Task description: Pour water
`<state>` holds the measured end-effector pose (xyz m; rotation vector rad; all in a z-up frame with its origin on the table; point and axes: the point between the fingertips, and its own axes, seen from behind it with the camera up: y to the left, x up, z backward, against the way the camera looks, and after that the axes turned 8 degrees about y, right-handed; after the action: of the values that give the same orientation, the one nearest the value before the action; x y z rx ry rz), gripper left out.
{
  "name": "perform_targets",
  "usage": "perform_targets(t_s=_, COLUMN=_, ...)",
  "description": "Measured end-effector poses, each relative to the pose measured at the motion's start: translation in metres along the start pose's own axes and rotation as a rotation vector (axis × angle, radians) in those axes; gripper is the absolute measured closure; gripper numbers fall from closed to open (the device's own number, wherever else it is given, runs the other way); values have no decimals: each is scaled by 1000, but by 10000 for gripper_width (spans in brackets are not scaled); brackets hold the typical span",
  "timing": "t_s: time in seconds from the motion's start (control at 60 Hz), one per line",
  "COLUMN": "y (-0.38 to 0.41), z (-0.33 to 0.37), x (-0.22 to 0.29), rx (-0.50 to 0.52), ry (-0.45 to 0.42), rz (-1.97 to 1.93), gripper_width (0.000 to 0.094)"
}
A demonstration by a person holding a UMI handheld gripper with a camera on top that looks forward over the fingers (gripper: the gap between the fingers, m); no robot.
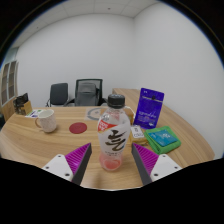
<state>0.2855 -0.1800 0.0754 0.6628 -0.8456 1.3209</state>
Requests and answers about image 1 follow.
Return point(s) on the grey backpack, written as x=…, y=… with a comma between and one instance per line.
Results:
x=86, y=95

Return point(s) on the white ceramic mug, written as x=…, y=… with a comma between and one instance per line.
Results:
x=47, y=120

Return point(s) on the purple retail package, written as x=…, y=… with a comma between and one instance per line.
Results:
x=149, y=108

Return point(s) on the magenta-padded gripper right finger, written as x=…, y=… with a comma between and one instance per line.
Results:
x=148, y=159

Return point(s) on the flat round red coaster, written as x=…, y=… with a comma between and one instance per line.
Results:
x=78, y=128

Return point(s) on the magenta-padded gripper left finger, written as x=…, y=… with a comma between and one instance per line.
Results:
x=75, y=159

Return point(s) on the small yellow box white label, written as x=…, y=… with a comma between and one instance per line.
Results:
x=137, y=131

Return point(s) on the black mesh office chair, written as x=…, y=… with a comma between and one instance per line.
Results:
x=100, y=91

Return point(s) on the wooden glass-door cabinet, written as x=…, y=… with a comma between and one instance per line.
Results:
x=8, y=90

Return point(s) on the brown box with tan side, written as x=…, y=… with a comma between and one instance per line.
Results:
x=27, y=109

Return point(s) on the orange wooden tissue box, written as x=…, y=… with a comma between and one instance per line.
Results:
x=132, y=119

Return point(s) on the clear drink bottle black cap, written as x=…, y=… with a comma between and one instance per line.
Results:
x=113, y=136

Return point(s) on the black visitor chair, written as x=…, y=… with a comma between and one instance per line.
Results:
x=59, y=93

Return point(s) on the brown box with light trim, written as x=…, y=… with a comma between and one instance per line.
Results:
x=21, y=99

